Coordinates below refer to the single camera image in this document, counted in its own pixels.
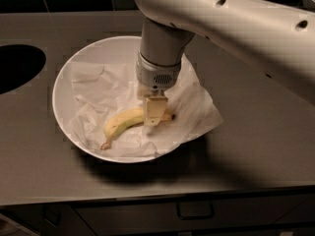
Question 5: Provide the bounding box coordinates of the white round bowl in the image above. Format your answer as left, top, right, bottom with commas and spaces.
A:
53, 36, 190, 160

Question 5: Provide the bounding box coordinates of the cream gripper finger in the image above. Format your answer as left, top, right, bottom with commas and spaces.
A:
137, 83, 152, 100
144, 96, 168, 126

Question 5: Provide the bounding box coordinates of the white crumpled paper sheet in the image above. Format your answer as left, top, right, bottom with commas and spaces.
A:
68, 61, 222, 162

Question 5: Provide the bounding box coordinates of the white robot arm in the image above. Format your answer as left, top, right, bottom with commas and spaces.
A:
135, 0, 315, 103

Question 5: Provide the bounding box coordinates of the dark left cabinet door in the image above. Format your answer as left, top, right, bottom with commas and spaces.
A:
0, 204, 95, 236

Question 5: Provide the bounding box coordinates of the yellow banana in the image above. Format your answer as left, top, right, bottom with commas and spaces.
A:
99, 106, 176, 150

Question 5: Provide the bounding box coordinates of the dark drawer with handle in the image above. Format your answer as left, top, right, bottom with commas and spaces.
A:
76, 195, 315, 236

